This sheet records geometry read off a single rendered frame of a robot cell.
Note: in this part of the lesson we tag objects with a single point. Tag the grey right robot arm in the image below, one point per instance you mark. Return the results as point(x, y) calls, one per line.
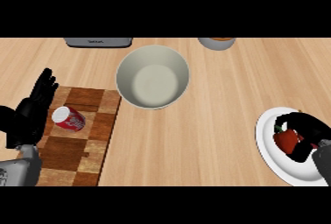
point(322, 160)

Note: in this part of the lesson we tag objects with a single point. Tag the checkered wooden cutting board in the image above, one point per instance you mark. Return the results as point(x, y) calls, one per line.
point(86, 140)

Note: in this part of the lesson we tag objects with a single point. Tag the grey appliance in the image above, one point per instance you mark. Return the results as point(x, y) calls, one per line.
point(98, 42)

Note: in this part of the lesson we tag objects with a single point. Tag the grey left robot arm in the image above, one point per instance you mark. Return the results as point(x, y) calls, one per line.
point(19, 169)

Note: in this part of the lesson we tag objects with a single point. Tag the red can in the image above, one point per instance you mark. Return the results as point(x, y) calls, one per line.
point(69, 119)

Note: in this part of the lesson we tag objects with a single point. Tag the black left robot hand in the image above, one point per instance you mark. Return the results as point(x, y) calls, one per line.
point(30, 113)

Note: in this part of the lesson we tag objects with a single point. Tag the grey cup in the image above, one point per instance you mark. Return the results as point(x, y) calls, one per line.
point(217, 43)

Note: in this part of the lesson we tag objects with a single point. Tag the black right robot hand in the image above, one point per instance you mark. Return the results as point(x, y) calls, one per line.
point(307, 125)

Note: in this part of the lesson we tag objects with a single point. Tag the pale grey bowl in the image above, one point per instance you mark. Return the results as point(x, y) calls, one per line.
point(152, 77)

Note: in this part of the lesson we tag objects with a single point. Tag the white plate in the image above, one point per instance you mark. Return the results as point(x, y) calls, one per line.
point(275, 163)

